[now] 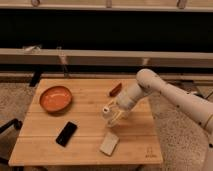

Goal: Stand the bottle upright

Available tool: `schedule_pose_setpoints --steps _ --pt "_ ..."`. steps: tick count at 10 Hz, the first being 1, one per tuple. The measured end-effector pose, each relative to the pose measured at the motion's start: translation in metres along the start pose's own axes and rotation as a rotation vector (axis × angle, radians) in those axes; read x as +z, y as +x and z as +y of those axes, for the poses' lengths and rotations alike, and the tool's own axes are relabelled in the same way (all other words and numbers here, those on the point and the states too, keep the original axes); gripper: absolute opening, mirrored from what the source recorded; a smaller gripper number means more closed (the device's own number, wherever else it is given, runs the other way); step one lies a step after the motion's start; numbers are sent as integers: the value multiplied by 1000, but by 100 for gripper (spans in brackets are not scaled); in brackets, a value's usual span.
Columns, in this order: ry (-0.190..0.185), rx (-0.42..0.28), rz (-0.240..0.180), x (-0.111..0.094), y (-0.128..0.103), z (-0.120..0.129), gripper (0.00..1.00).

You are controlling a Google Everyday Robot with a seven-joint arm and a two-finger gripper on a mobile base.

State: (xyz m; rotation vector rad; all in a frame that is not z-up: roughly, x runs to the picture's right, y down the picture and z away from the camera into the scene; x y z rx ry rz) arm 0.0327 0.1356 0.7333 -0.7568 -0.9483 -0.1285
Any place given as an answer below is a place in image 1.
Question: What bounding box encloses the metal rail shelf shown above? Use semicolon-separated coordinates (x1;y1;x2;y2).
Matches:
0;47;213;68

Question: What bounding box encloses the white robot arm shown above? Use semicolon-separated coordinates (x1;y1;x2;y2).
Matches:
102;69;213;133

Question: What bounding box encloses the orange round bowl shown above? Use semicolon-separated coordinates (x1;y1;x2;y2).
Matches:
39;86;73;113

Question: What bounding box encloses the white rectangular sponge block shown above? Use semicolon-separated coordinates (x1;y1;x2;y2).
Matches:
100;132;119;156

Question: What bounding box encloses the black chair part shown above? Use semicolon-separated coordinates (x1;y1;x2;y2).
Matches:
0;118;23;171

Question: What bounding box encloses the black rectangular phone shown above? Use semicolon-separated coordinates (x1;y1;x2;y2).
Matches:
56;122;77;147

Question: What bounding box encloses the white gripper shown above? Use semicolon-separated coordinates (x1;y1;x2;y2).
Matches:
102;100;128;128

